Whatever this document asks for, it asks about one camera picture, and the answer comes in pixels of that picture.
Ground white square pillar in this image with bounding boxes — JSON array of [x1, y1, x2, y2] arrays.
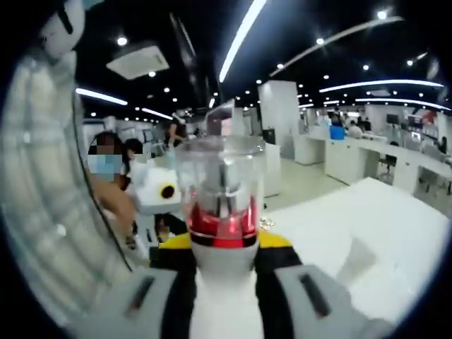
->
[[257, 80, 302, 198]]

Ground ceiling air vent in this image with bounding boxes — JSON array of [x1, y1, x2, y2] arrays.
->
[[105, 44, 171, 81]]

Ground red collar skincare spray bottle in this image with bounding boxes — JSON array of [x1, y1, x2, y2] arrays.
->
[[174, 135, 266, 339]]

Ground person in plaid shirt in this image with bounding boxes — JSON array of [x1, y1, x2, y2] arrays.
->
[[0, 52, 137, 326]]

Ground long ceiling light strip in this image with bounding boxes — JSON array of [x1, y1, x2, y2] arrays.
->
[[218, 0, 268, 83]]

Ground long white office desk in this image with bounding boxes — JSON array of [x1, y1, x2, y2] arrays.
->
[[296, 133, 452, 199]]

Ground white chest device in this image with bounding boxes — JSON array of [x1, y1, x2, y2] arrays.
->
[[37, 0, 86, 60]]

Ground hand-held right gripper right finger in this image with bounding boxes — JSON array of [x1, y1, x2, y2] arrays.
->
[[254, 231, 393, 339]]

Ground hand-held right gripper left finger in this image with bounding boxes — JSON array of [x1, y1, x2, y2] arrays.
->
[[76, 233, 197, 339]]

